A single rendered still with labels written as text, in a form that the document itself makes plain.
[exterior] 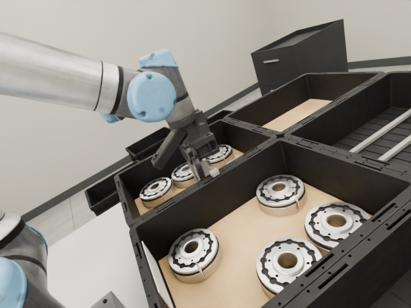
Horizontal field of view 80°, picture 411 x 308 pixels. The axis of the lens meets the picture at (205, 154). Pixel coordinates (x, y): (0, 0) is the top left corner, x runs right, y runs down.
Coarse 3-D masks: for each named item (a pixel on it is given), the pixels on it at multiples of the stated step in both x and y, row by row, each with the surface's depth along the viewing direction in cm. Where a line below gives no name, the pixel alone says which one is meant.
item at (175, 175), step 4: (184, 164) 80; (176, 168) 79; (172, 172) 78; (176, 172) 77; (188, 172) 74; (172, 176) 76; (176, 176) 75; (180, 176) 74; (184, 176) 74; (188, 176) 72; (192, 176) 72; (176, 180) 73; (180, 180) 73
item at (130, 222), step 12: (228, 120) 80; (252, 132) 67; (264, 132) 64; (264, 144) 58; (240, 156) 57; (132, 168) 75; (204, 180) 54; (120, 192) 63; (180, 192) 53; (132, 216) 53; (144, 216) 50
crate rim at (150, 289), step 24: (288, 144) 55; (360, 168) 41; (384, 168) 38; (192, 192) 51; (408, 192) 33; (384, 216) 31; (360, 240) 30; (144, 264) 39; (144, 288) 35; (288, 288) 28
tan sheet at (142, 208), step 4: (232, 148) 84; (236, 152) 81; (240, 152) 80; (236, 156) 79; (172, 180) 80; (176, 188) 75; (180, 188) 74; (184, 188) 73; (176, 192) 73; (136, 200) 77; (140, 200) 76; (136, 204) 75; (140, 204) 74; (140, 208) 72; (144, 208) 72; (148, 208) 71; (140, 212) 71; (144, 212) 70
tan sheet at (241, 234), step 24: (312, 192) 53; (240, 216) 55; (264, 216) 52; (288, 216) 50; (240, 240) 49; (264, 240) 47; (168, 264) 50; (240, 264) 44; (192, 288) 44; (216, 288) 42; (240, 288) 40
